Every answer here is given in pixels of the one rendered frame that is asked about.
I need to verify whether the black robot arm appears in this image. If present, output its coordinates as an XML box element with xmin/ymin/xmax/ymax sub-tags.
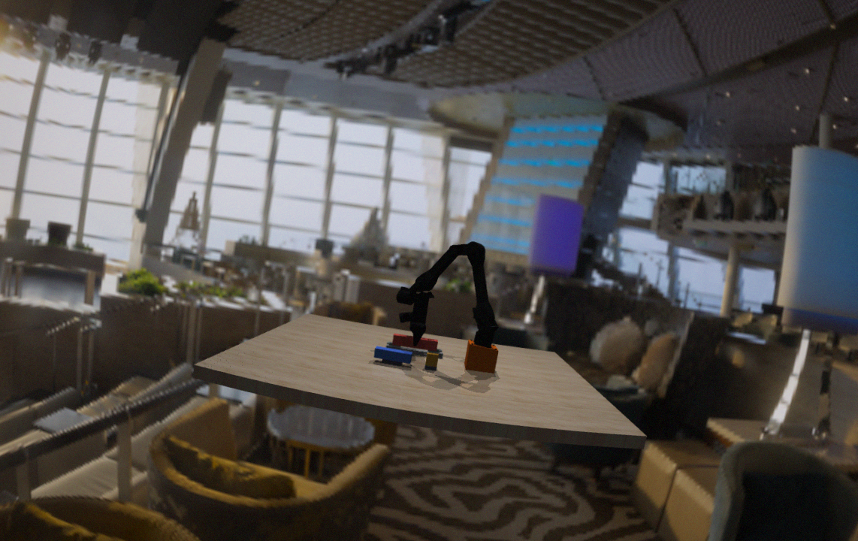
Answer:
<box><xmin>397</xmin><ymin>241</ymin><xmax>499</xmax><ymax>348</ymax></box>

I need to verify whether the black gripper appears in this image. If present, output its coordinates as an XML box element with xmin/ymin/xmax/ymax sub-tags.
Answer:
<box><xmin>409</xmin><ymin>307</ymin><xmax>427</xmax><ymax>346</ymax></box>

